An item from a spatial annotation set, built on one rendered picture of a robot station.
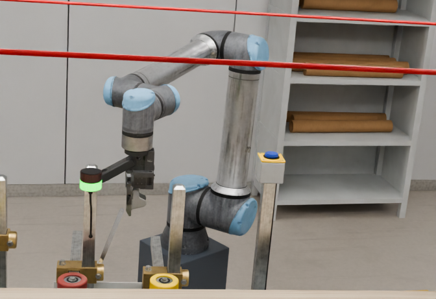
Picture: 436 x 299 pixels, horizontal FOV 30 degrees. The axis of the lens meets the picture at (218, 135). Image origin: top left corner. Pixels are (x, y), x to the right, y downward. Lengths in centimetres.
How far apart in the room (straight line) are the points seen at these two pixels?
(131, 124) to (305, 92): 303
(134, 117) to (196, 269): 98
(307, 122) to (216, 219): 208
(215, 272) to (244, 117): 66
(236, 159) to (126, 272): 149
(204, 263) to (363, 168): 261
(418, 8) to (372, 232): 140
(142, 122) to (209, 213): 79
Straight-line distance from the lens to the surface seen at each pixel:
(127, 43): 492
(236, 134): 291
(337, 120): 508
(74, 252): 252
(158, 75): 259
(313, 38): 517
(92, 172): 225
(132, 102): 229
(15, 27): 486
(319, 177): 540
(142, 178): 238
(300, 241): 477
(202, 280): 316
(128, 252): 447
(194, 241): 312
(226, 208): 297
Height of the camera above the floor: 198
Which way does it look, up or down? 18 degrees down
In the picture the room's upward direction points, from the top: 5 degrees clockwise
